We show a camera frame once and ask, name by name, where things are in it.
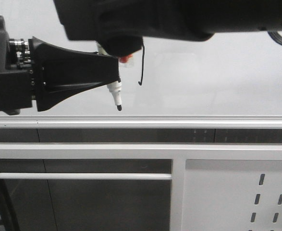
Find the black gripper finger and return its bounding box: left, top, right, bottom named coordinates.
left=96, top=34, right=143, bottom=57

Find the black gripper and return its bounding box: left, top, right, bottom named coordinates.
left=0, top=15, right=120, bottom=115

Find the red round magnet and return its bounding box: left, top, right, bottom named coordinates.
left=118, top=54, right=134, bottom=68

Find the white black-tipped whiteboard marker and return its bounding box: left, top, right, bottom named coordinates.
left=96, top=42, right=122, bottom=111

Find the white metal whiteboard stand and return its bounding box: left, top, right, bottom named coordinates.
left=0, top=121, right=282, bottom=231

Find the white whiteboard panel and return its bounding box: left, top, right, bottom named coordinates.
left=0, top=0, right=282, bottom=126

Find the white perforated pegboard panel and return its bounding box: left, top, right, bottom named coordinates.
left=182, top=160, right=282, bottom=231

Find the black cable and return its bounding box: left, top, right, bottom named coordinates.
left=267, top=30, right=282, bottom=50

